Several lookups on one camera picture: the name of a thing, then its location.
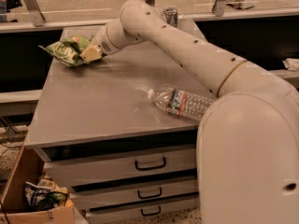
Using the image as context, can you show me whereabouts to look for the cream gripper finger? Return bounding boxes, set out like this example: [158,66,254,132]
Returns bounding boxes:
[80,45,103,63]

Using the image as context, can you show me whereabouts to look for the green jalapeno chip bag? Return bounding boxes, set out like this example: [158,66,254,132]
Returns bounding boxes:
[39,35,92,67]

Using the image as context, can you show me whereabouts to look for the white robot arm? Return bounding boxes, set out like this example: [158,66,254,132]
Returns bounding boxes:
[94,0,299,224]

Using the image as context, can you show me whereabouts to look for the silver redbull can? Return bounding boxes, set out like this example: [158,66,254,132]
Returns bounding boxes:
[164,7,178,27]

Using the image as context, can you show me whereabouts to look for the dark object top left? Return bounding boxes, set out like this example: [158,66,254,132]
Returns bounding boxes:
[0,0,22,23]

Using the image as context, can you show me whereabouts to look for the clear plastic water bottle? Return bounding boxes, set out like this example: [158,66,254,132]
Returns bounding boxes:
[148,87,215,120]

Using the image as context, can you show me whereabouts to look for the grey drawer cabinet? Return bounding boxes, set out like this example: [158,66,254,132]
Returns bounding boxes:
[23,18,216,224]

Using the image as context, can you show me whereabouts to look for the top grey drawer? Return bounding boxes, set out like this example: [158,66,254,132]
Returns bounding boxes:
[44,144,196,188]

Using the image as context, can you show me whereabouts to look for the grey drawer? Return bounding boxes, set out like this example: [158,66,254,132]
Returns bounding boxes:
[44,144,196,188]
[86,194,200,224]
[71,175,198,210]

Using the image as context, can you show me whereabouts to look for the cardboard box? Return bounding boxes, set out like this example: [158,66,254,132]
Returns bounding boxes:
[0,147,75,224]

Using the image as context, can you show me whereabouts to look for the middle grey drawer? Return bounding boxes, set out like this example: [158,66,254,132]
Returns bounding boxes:
[71,175,198,210]

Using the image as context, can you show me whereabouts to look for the crumpled snack bags in box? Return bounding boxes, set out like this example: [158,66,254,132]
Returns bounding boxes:
[24,174,68,211]

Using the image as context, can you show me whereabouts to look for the bottom grey drawer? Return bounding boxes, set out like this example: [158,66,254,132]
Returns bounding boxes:
[86,194,200,224]

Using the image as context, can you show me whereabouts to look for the left metal railing post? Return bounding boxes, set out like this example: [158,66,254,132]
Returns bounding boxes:
[23,0,45,27]

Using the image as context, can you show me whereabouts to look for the right metal railing post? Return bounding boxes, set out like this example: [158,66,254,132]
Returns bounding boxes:
[212,0,226,17]

